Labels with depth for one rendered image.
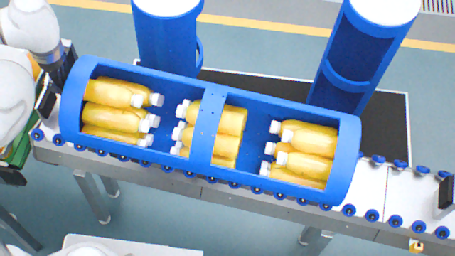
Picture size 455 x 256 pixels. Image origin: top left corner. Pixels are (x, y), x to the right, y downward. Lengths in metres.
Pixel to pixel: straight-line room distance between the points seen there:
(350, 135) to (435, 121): 1.68
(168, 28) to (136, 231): 1.10
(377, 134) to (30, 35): 1.95
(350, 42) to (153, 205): 1.25
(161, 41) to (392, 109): 1.39
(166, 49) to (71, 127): 0.65
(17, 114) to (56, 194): 1.99
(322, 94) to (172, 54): 1.02
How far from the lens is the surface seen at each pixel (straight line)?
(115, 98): 1.62
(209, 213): 2.70
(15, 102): 0.85
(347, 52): 2.68
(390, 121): 2.92
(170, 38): 2.08
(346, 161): 1.53
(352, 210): 1.75
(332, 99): 2.88
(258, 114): 1.76
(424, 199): 1.90
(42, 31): 1.38
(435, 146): 3.13
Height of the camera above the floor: 2.57
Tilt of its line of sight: 63 degrees down
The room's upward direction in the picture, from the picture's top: 5 degrees clockwise
